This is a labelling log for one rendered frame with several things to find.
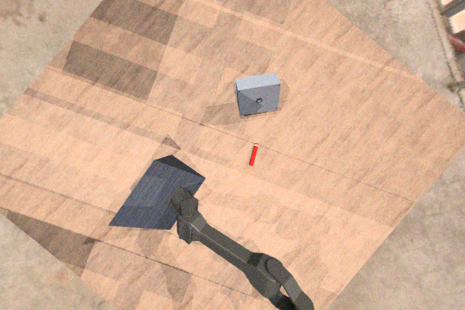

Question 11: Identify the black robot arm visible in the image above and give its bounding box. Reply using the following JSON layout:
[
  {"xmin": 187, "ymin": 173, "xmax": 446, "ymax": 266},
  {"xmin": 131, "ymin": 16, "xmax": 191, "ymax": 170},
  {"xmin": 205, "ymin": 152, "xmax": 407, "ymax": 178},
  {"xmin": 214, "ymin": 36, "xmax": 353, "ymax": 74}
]
[{"xmin": 166, "ymin": 187, "xmax": 314, "ymax": 310}]

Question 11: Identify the grey sloped panel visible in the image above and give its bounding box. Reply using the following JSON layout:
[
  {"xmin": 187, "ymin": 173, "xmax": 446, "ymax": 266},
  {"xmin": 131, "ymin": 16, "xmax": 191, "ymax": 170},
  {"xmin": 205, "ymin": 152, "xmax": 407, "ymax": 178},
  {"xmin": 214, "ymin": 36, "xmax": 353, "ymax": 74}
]
[{"xmin": 235, "ymin": 73, "xmax": 280, "ymax": 115}]

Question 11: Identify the dark red peg with white band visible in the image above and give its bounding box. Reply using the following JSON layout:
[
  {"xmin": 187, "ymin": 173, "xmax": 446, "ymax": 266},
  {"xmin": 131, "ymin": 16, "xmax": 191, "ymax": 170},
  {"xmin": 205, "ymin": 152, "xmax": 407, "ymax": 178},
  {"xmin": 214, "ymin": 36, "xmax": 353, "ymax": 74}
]
[{"xmin": 249, "ymin": 143, "xmax": 259, "ymax": 166}]

